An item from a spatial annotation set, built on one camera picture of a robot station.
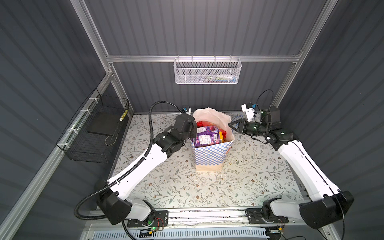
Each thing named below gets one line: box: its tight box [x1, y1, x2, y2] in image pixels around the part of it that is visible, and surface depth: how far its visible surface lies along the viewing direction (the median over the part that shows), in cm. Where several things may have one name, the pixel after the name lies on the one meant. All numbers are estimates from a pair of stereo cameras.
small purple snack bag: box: [193, 126, 220, 148], surface depth 80 cm
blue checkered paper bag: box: [190, 107, 235, 172], surface depth 79 cm
